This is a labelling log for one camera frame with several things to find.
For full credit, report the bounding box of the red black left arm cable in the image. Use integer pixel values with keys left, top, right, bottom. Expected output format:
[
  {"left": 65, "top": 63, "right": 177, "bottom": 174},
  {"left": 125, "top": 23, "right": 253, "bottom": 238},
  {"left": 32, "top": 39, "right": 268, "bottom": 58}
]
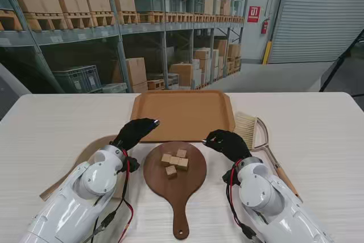
[{"left": 85, "top": 156, "right": 140, "bottom": 243}]

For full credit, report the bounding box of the red black arm cable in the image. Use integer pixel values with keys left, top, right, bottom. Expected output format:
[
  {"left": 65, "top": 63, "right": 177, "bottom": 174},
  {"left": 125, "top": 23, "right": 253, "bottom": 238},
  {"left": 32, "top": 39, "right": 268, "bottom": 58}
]
[
  {"left": 85, "top": 156, "right": 140, "bottom": 243},
  {"left": 222, "top": 166, "right": 257, "bottom": 241}
]

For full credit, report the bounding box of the beige plastic dustpan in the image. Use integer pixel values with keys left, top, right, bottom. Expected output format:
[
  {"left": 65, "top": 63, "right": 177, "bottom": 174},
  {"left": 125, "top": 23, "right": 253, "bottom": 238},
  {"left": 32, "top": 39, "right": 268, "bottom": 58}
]
[{"left": 39, "top": 134, "right": 120, "bottom": 201}]

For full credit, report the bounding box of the grey plastic crate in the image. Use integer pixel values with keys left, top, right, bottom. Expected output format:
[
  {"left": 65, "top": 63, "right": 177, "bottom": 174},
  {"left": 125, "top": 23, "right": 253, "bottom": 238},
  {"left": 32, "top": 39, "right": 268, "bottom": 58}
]
[
  {"left": 186, "top": 0, "right": 205, "bottom": 14},
  {"left": 170, "top": 0, "right": 187, "bottom": 13},
  {"left": 133, "top": 0, "right": 166, "bottom": 13},
  {"left": 52, "top": 65, "right": 102, "bottom": 93}
]

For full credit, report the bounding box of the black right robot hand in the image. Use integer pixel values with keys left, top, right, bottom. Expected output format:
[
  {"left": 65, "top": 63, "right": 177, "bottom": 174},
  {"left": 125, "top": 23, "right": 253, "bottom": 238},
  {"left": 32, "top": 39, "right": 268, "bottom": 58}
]
[{"left": 202, "top": 129, "right": 253, "bottom": 163}]

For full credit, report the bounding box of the grey metal shelving rack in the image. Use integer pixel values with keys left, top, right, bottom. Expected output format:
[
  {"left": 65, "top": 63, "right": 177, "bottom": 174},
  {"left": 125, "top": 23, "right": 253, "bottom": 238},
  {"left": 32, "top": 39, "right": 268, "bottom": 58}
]
[{"left": 0, "top": 0, "right": 253, "bottom": 93}]

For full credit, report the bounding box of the black tripod stand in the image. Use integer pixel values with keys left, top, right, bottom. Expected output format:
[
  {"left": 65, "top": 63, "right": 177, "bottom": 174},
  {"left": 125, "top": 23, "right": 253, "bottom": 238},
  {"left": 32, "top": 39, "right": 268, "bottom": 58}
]
[{"left": 320, "top": 28, "right": 364, "bottom": 97}]

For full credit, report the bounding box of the dark round wooden cutting board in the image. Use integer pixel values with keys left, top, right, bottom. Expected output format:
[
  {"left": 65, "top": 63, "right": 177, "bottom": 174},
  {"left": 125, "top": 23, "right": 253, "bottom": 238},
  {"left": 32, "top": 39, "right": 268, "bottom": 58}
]
[{"left": 143, "top": 141, "right": 208, "bottom": 240}]

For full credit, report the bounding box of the yellow bollard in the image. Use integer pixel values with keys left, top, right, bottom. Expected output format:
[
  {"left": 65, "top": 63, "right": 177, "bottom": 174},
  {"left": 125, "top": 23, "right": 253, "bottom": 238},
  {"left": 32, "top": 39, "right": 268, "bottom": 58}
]
[{"left": 263, "top": 40, "right": 272, "bottom": 65}]

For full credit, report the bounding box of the orange-brown serving tray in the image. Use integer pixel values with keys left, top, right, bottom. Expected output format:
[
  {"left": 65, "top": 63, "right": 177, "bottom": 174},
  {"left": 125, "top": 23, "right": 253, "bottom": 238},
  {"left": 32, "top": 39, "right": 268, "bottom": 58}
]
[{"left": 129, "top": 90, "right": 237, "bottom": 143}]

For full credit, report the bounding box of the red black right arm cable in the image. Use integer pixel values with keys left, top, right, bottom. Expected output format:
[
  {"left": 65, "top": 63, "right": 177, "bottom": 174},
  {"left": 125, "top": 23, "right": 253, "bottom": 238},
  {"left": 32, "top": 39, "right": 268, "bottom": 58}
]
[{"left": 222, "top": 166, "right": 257, "bottom": 241}]

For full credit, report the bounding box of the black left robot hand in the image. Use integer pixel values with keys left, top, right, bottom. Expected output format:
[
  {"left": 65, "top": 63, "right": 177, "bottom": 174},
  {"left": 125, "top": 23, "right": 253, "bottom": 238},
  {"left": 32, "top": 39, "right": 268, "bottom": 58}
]
[{"left": 113, "top": 118, "right": 161, "bottom": 151}]

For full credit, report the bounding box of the orange wooden pallet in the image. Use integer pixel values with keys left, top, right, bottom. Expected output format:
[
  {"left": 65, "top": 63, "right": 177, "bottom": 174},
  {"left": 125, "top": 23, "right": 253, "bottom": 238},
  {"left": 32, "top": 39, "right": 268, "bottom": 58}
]
[
  {"left": 22, "top": 12, "right": 69, "bottom": 31},
  {"left": 139, "top": 11, "right": 166, "bottom": 24}
]

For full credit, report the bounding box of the grey roller shutter door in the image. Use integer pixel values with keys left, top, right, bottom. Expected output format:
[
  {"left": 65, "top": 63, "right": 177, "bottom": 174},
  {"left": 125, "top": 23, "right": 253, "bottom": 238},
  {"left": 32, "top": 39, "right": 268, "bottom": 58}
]
[{"left": 268, "top": 0, "right": 364, "bottom": 64}]

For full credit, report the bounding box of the red wall sign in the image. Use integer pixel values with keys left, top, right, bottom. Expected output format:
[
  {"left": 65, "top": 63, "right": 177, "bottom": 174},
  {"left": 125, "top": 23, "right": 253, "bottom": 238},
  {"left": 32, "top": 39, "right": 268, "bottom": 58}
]
[{"left": 247, "top": 6, "right": 261, "bottom": 23}]

